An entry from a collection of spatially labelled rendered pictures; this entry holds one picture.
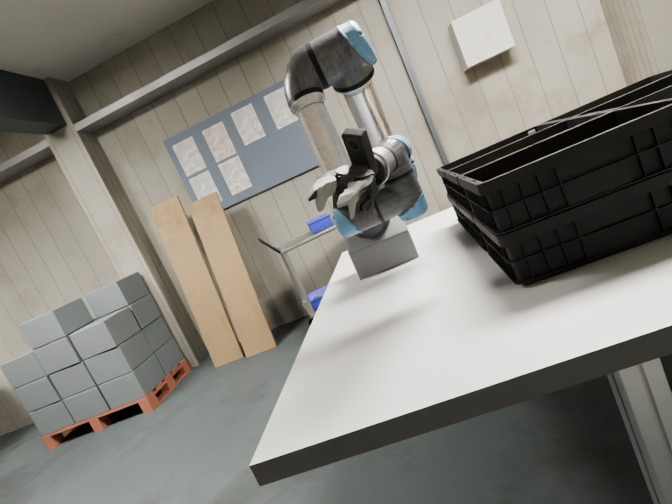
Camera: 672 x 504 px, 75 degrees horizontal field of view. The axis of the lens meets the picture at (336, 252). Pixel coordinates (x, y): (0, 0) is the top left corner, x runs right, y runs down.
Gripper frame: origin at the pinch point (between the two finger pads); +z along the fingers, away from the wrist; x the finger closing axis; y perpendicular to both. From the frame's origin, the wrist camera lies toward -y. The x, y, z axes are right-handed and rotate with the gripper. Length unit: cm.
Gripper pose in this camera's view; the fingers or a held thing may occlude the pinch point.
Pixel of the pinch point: (325, 196)
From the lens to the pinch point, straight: 78.3
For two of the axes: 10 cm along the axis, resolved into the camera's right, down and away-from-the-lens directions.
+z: -4.8, 4.8, -7.4
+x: -8.8, -2.4, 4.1
